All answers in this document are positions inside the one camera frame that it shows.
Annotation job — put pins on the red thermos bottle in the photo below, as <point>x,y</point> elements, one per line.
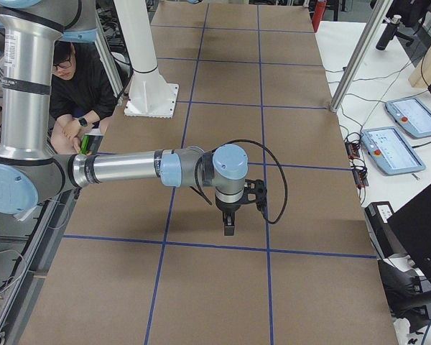
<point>318,13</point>

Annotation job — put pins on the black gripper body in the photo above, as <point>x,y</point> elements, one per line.
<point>227,208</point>

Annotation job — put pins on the seated person black jacket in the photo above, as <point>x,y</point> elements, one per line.
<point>82,98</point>

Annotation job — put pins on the far blue teach pendant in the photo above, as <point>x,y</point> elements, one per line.
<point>412,115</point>

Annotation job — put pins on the blue teach pendant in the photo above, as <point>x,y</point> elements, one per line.
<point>412,115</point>
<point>390,151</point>

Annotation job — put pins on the aluminium frame post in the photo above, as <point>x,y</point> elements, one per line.
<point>359,52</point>

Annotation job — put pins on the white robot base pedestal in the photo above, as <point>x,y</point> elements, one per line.
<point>149,93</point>

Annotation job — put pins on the near blue teach pendant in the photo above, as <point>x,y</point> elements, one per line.
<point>390,151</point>

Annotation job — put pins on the black flask bottle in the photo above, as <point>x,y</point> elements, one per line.
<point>389,32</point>

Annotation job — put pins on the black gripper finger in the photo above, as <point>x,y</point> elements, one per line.
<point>228,224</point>

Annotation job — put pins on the green phone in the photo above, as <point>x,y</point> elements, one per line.
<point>84,145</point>

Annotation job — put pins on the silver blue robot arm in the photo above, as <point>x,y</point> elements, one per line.
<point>30,169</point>

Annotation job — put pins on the black laptop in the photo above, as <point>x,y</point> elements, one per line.
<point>411,225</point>

